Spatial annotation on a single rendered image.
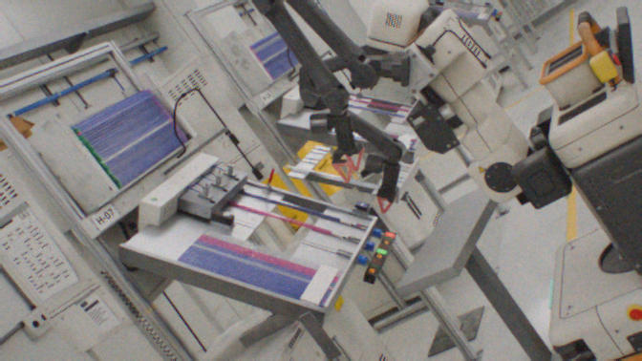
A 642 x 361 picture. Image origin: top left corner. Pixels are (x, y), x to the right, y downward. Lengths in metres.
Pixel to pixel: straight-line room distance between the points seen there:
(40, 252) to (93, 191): 0.28
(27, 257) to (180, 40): 3.54
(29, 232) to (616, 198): 1.86
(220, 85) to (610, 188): 2.20
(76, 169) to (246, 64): 1.45
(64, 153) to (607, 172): 1.70
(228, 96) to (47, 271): 1.48
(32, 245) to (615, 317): 1.88
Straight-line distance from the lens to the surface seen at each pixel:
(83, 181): 2.60
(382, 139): 2.63
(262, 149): 3.78
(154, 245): 2.51
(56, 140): 2.60
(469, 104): 2.32
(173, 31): 6.01
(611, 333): 2.34
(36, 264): 2.72
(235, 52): 3.80
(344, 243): 2.67
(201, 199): 2.69
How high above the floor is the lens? 1.36
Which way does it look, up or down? 8 degrees down
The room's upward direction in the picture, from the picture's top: 36 degrees counter-clockwise
